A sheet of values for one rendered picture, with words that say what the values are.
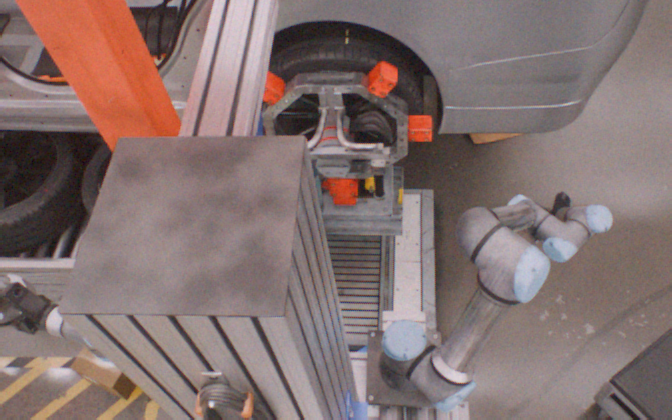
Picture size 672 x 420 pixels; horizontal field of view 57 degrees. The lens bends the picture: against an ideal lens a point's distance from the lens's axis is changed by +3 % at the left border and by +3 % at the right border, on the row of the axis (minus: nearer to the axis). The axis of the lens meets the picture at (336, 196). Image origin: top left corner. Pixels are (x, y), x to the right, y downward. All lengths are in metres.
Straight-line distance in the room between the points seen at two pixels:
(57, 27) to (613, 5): 1.56
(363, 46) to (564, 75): 0.70
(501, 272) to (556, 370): 1.46
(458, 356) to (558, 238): 0.44
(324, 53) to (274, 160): 1.42
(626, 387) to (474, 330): 1.07
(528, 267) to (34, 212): 2.21
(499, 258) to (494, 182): 1.87
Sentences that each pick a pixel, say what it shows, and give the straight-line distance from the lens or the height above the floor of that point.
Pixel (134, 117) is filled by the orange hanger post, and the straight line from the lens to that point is 1.76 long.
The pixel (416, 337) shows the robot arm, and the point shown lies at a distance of 1.69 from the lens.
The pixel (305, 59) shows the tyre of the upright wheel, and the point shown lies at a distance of 2.18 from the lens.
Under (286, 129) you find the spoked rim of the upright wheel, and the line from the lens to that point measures 2.50.
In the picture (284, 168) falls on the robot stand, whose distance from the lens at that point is 0.75.
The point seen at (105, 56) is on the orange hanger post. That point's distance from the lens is 1.62.
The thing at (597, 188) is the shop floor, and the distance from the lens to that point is 3.35.
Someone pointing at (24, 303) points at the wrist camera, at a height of 1.29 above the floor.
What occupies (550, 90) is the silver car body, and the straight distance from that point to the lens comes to 2.34.
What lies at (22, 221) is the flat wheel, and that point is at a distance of 3.02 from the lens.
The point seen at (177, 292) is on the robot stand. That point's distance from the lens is 0.69.
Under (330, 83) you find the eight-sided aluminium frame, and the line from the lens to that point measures 2.14.
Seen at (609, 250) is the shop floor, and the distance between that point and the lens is 3.16.
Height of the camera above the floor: 2.62
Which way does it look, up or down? 55 degrees down
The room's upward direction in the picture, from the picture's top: 9 degrees counter-clockwise
